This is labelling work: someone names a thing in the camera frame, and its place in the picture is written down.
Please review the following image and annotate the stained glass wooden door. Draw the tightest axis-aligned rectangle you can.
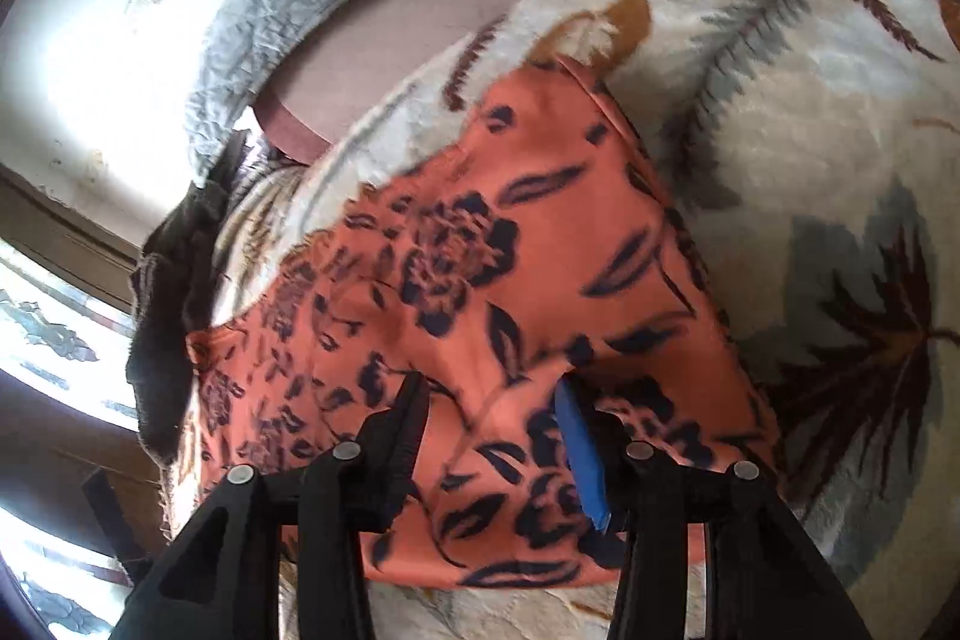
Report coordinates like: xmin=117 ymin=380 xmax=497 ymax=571
xmin=2 ymin=169 xmax=164 ymax=638

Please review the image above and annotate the leaf pattern cream blanket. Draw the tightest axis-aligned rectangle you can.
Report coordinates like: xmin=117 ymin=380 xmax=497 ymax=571
xmin=164 ymin=0 xmax=958 ymax=638

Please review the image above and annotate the orange black floral garment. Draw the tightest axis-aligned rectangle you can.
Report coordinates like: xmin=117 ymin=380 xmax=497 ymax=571
xmin=189 ymin=58 xmax=776 ymax=588

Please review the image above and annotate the dark brown fleece blanket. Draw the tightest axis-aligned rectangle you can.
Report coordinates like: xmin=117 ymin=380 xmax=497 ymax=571
xmin=125 ymin=131 xmax=247 ymax=466

